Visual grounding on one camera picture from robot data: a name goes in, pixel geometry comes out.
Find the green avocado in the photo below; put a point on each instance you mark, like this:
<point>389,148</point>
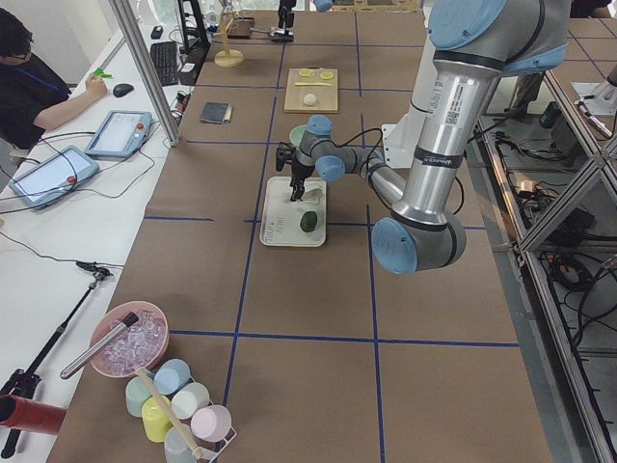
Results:
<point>308,222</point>

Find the white steamed bun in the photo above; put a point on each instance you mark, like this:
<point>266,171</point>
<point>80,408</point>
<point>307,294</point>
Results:
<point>309,100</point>

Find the pink plastic cup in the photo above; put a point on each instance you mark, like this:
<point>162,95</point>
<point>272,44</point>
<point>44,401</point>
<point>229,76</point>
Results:
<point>211,423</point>

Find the steel muddler rod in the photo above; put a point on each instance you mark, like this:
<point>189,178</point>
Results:
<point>89,354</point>

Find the seated person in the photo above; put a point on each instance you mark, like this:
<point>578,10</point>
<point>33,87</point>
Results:
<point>34,98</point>

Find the pale green plastic cup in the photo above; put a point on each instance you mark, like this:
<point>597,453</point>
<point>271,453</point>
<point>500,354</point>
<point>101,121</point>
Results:
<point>136,393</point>

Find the white plastic cup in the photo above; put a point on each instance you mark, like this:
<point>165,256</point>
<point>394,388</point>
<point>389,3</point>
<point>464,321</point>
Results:
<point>188,400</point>

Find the wooden stick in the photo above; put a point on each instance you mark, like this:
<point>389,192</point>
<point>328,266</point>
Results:
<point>197,452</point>

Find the pink bowl with ice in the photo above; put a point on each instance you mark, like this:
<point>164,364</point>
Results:
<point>141,345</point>

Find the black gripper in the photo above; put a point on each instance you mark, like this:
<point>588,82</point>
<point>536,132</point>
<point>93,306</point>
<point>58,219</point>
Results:
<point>301,171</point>

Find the black keyboard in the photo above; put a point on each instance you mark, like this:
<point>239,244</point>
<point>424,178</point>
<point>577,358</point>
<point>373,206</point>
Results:
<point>164,57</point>

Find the cream bear tray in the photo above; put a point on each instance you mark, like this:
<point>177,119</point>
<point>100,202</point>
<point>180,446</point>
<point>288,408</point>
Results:
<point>281,217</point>

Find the red cylinder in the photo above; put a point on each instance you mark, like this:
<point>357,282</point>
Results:
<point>29,415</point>

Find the teach pendant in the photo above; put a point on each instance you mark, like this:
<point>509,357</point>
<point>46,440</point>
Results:
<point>120,134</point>
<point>53,178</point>

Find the far teach pendant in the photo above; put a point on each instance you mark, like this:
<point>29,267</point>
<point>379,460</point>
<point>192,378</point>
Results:
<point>120,134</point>

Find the yellow plastic cup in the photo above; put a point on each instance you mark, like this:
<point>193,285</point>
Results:
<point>155,422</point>

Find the black tripod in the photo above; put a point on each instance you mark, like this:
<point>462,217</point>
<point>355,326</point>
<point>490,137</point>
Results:
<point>23,382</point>

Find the metal ice scoop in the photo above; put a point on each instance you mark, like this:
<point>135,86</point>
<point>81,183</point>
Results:
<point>276,34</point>

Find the near teach pendant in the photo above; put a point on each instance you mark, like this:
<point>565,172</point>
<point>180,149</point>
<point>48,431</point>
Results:
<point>53,178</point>

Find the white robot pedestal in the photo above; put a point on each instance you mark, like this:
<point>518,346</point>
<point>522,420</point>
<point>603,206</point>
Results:
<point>399,144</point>

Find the light blue plastic cup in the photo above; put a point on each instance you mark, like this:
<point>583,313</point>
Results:
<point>172,376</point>

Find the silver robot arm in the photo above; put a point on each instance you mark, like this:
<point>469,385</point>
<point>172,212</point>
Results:
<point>322,6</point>
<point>476,43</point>

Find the wooden mug tree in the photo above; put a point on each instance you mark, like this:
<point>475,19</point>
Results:
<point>228,57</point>

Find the grey folded cloth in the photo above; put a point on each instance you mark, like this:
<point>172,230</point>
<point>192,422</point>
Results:
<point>216,112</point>

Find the yellow plastic knife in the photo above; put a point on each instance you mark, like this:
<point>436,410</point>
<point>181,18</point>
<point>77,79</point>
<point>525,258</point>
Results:
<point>313,84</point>

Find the dark glass rack tray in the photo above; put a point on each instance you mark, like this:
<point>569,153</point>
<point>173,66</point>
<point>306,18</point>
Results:
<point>240,28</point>

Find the black computer mouse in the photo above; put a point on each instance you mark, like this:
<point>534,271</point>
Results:
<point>122,89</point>

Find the white wire cup rack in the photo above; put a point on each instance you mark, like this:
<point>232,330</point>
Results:
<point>210,422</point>

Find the bamboo cutting board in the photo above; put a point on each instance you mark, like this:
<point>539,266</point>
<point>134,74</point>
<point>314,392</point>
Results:
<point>311,91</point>

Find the green ceramic bowl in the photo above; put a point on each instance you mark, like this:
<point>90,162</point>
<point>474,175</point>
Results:
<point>296,134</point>

